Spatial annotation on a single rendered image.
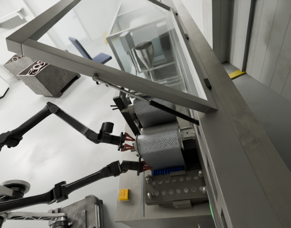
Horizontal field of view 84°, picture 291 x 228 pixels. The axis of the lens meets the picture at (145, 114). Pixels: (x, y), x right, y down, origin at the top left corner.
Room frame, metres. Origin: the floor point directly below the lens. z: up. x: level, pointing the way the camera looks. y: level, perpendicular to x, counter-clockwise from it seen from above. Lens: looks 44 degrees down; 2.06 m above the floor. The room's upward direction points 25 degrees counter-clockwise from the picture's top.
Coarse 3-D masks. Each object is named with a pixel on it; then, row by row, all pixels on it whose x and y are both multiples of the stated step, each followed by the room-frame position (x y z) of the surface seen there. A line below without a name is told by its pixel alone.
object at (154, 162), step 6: (162, 156) 0.51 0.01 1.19; (168, 156) 0.50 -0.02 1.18; (174, 156) 0.49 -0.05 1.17; (180, 156) 0.48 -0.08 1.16; (150, 162) 0.54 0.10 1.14; (156, 162) 0.52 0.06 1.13; (162, 162) 0.51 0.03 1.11; (168, 162) 0.50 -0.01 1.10; (174, 162) 0.49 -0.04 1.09; (180, 162) 0.48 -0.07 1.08; (156, 168) 0.53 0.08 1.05; (162, 168) 0.52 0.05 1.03; (168, 168) 0.51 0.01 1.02
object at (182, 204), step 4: (176, 200) 0.31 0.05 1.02; (180, 200) 0.30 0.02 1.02; (184, 200) 0.29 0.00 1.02; (188, 200) 0.29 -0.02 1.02; (176, 204) 0.29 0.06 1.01; (180, 204) 0.29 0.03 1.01; (184, 204) 0.28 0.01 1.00; (188, 204) 0.27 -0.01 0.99; (176, 208) 0.30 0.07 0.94; (180, 208) 0.29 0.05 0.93; (184, 208) 0.28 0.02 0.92; (188, 208) 0.28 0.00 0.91
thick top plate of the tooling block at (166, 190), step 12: (156, 180) 0.46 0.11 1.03; (168, 180) 0.44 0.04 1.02; (180, 180) 0.40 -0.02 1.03; (192, 180) 0.37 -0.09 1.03; (204, 180) 0.34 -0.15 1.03; (156, 192) 0.40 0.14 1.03; (168, 192) 0.37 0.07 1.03; (180, 192) 0.34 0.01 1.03; (192, 192) 0.31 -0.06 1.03; (156, 204) 0.35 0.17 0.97
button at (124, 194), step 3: (123, 189) 0.56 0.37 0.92; (126, 189) 0.55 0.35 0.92; (120, 192) 0.54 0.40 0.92; (123, 192) 0.53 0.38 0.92; (126, 192) 0.52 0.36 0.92; (120, 195) 0.52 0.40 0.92; (123, 195) 0.51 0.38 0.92; (126, 195) 0.50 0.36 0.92; (120, 198) 0.50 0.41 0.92; (123, 198) 0.49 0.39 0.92; (126, 198) 0.49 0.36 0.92
